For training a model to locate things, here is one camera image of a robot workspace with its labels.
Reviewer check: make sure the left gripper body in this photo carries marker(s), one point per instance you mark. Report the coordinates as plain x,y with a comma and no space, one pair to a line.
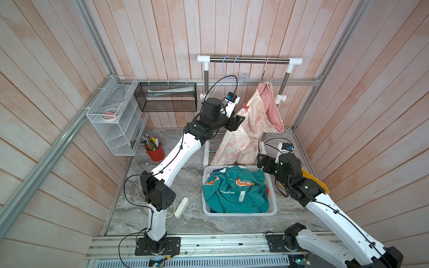
229,123

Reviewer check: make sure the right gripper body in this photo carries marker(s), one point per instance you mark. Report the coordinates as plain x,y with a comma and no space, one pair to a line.
272,168

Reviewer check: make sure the cream pink print jacket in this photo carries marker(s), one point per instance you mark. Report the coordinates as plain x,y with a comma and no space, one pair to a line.
242,146

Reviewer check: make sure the green jacket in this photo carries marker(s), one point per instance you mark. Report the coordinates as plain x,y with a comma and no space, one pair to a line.
236,190

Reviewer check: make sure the pink hanger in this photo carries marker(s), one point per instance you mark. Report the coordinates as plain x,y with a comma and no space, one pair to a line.
266,74

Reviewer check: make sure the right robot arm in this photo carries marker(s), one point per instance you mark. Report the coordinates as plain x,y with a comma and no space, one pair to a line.
360,249

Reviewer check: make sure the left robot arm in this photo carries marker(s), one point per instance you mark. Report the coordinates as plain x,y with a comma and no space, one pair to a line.
156,185

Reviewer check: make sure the yellow plastic tray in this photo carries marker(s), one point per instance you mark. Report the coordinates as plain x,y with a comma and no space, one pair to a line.
307,175

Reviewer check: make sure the white plastic laundry basket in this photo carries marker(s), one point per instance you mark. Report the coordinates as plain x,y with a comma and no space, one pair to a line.
272,203

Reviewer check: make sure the white clothes rack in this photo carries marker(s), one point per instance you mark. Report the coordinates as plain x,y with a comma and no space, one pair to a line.
280,97

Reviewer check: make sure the black mesh basket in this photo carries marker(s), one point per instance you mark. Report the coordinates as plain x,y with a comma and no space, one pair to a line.
166,96

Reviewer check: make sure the red pencil cup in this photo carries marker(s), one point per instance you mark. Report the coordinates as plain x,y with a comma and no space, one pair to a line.
157,155

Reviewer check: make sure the white remote-like bar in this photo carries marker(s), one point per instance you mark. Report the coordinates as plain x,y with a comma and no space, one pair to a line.
181,208

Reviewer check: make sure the tape roll on shelf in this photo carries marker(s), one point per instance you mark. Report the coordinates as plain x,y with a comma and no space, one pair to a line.
110,114

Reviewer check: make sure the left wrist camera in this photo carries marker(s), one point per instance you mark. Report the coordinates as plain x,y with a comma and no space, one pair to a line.
230,102

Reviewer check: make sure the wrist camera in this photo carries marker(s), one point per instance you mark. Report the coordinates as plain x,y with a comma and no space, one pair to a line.
230,102
284,148

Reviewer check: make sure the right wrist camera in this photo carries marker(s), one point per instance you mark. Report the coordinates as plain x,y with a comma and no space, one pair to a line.
284,148

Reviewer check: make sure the white wire shelf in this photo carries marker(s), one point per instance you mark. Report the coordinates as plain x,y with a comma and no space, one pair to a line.
123,136

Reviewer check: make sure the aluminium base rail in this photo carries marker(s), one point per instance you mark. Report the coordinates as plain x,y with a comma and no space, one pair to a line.
206,251

